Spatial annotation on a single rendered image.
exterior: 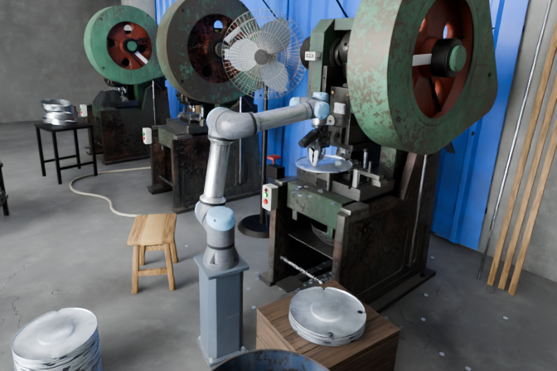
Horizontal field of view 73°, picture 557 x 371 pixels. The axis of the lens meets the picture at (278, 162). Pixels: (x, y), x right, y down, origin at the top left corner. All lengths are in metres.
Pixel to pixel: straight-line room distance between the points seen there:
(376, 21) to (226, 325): 1.37
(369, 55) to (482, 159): 1.67
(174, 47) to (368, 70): 1.72
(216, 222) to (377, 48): 0.90
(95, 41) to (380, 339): 3.83
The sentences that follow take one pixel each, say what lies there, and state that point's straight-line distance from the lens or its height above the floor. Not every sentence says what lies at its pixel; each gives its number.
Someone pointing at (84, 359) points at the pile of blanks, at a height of 0.17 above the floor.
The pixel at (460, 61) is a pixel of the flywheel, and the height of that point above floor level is 1.32.
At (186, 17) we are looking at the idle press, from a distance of 2.91.
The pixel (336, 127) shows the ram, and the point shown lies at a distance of 1.95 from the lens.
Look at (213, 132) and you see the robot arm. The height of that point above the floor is 0.99.
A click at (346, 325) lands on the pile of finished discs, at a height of 0.39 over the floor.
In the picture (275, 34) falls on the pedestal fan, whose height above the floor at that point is 1.44.
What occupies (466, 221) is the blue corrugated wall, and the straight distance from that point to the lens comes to 3.09.
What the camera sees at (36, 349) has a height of 0.24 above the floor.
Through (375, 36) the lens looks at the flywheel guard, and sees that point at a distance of 1.45.
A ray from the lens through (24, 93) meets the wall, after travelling 7.96.
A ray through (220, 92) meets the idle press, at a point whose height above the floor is 1.01.
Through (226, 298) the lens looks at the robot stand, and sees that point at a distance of 1.72.
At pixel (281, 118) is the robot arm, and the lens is 1.57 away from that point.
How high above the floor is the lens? 1.33
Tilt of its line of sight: 16 degrees down
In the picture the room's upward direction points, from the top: 2 degrees clockwise
